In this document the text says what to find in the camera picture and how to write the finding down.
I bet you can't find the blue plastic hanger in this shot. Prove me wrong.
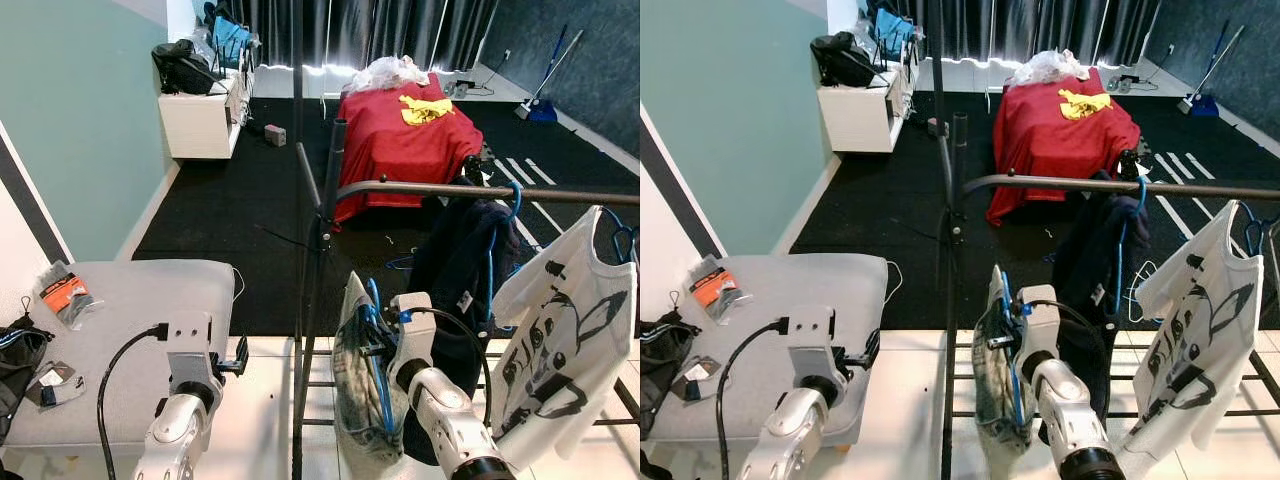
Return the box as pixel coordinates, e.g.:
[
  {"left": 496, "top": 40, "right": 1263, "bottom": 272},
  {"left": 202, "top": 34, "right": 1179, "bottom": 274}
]
[
  {"left": 1237, "top": 201, "right": 1280, "bottom": 257},
  {"left": 994, "top": 270, "right": 1027, "bottom": 423},
  {"left": 358, "top": 277, "right": 397, "bottom": 433},
  {"left": 599, "top": 206, "right": 640, "bottom": 264},
  {"left": 484, "top": 181, "right": 525, "bottom": 323},
  {"left": 1114, "top": 174, "right": 1152, "bottom": 317}
]

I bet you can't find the white crumpled plastic bag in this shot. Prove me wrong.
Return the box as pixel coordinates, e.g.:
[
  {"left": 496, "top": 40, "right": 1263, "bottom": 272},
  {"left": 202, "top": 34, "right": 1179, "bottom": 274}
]
[
  {"left": 1005, "top": 48, "right": 1092, "bottom": 90},
  {"left": 345, "top": 55, "right": 432, "bottom": 97}
]

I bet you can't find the small black device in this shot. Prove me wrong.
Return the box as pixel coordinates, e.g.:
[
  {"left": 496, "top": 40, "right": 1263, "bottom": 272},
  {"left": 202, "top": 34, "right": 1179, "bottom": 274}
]
[
  {"left": 1118, "top": 148, "right": 1151, "bottom": 187},
  {"left": 462, "top": 145, "right": 496, "bottom": 187}
]

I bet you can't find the blue mop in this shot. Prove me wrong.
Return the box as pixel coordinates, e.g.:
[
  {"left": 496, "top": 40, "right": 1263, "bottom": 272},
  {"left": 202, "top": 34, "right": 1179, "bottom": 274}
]
[
  {"left": 1178, "top": 22, "right": 1247, "bottom": 119},
  {"left": 515, "top": 28, "right": 585, "bottom": 124}
]

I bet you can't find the mottled grey garment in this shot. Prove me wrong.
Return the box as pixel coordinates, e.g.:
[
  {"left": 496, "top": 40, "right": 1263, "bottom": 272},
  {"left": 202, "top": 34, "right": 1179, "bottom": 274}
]
[
  {"left": 972, "top": 265, "right": 1041, "bottom": 451},
  {"left": 333, "top": 272, "right": 406, "bottom": 461}
]

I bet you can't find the black sling bag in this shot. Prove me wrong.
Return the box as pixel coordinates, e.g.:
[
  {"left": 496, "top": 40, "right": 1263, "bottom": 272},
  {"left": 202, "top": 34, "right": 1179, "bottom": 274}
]
[
  {"left": 640, "top": 310, "right": 709, "bottom": 441},
  {"left": 0, "top": 315, "right": 56, "bottom": 441}
]

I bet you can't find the dark navy garment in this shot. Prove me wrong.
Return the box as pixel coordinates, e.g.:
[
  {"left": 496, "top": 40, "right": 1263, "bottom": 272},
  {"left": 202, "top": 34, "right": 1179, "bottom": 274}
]
[
  {"left": 408, "top": 178, "right": 521, "bottom": 466},
  {"left": 1050, "top": 170, "right": 1151, "bottom": 423}
]

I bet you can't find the black backpack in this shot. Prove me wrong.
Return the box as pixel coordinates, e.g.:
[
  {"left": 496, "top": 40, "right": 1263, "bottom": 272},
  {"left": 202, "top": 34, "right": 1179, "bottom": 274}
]
[
  {"left": 810, "top": 32, "right": 881, "bottom": 89},
  {"left": 152, "top": 40, "right": 223, "bottom": 96}
]

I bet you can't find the black metal clothes rack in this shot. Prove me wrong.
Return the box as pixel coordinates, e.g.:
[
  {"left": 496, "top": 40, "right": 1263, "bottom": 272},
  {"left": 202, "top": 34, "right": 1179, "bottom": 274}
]
[
  {"left": 290, "top": 0, "right": 641, "bottom": 480},
  {"left": 925, "top": 0, "right": 1280, "bottom": 480}
]

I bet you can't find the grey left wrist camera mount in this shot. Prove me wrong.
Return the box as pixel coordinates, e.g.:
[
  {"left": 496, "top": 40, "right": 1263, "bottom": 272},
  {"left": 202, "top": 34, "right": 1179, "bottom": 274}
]
[
  {"left": 160, "top": 311, "right": 218, "bottom": 389},
  {"left": 782, "top": 304, "right": 840, "bottom": 382}
]

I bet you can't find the dark curtain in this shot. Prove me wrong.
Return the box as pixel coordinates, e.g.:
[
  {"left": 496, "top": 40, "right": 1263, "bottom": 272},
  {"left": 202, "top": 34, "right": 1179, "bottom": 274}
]
[
  {"left": 880, "top": 0, "right": 1161, "bottom": 63},
  {"left": 215, "top": 0, "right": 501, "bottom": 71}
]

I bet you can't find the small clear packet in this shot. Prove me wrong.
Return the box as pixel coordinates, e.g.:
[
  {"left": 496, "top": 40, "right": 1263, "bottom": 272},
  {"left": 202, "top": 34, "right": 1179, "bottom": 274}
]
[
  {"left": 672, "top": 355, "right": 737, "bottom": 403},
  {"left": 25, "top": 360, "right": 87, "bottom": 409}
]

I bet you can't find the blue bag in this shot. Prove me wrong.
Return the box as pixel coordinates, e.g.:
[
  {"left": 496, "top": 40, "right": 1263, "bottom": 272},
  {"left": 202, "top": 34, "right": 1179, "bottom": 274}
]
[
  {"left": 865, "top": 4, "right": 919, "bottom": 63},
  {"left": 207, "top": 5, "right": 257, "bottom": 71}
]

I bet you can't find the yellow cloth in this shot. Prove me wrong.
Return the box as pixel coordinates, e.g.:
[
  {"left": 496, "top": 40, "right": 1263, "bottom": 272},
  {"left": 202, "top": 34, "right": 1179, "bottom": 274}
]
[
  {"left": 1058, "top": 88, "right": 1114, "bottom": 122},
  {"left": 400, "top": 95, "right": 457, "bottom": 127}
]

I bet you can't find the white cabinet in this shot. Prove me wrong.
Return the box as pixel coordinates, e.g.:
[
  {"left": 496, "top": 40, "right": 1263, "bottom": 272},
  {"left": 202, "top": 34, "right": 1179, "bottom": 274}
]
[
  {"left": 158, "top": 68, "right": 251, "bottom": 161},
  {"left": 815, "top": 60, "right": 919, "bottom": 154}
]

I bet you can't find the grey ottoman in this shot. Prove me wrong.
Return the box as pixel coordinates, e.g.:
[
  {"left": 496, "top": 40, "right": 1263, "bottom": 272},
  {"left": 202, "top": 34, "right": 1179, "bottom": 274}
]
[
  {"left": 640, "top": 253, "right": 889, "bottom": 446},
  {"left": 0, "top": 260, "right": 237, "bottom": 451}
]

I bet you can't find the white printed T-shirt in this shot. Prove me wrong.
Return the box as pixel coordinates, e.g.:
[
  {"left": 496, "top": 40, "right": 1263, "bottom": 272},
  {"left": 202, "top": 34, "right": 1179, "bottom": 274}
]
[
  {"left": 487, "top": 205, "right": 639, "bottom": 471},
  {"left": 1120, "top": 200, "right": 1267, "bottom": 466}
]

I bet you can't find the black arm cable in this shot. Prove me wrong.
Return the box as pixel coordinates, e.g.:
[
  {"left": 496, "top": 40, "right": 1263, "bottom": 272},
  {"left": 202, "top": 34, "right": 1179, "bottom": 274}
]
[
  {"left": 715, "top": 317, "right": 791, "bottom": 480},
  {"left": 1020, "top": 298, "right": 1113, "bottom": 421},
  {"left": 97, "top": 322, "right": 169, "bottom": 480},
  {"left": 398, "top": 306, "right": 493, "bottom": 421}
]

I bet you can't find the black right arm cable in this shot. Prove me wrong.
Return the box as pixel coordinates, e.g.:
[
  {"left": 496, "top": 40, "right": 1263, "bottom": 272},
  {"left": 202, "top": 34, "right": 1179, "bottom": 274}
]
[
  {"left": 1020, "top": 298, "right": 1113, "bottom": 421},
  {"left": 398, "top": 306, "right": 493, "bottom": 421}
]

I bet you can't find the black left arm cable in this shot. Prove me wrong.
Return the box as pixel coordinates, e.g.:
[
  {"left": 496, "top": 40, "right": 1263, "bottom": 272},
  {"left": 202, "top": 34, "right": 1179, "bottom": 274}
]
[
  {"left": 715, "top": 317, "right": 791, "bottom": 480},
  {"left": 97, "top": 322, "right": 169, "bottom": 480}
]

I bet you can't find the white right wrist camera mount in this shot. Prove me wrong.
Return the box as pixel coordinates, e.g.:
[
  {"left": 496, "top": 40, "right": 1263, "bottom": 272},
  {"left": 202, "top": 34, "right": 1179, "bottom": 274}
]
[
  {"left": 387, "top": 291, "right": 437, "bottom": 368},
  {"left": 1014, "top": 284, "right": 1062, "bottom": 358}
]

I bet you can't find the orange packet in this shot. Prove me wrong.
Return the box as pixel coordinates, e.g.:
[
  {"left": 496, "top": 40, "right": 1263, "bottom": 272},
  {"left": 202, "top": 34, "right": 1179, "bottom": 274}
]
[
  {"left": 688, "top": 255, "right": 756, "bottom": 323},
  {"left": 38, "top": 262, "right": 104, "bottom": 331}
]

